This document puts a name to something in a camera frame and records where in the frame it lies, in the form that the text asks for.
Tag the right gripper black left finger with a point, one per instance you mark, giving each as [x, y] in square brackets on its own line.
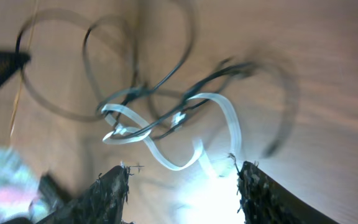
[102, 203]

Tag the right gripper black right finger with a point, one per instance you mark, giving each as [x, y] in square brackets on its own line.
[265, 201]

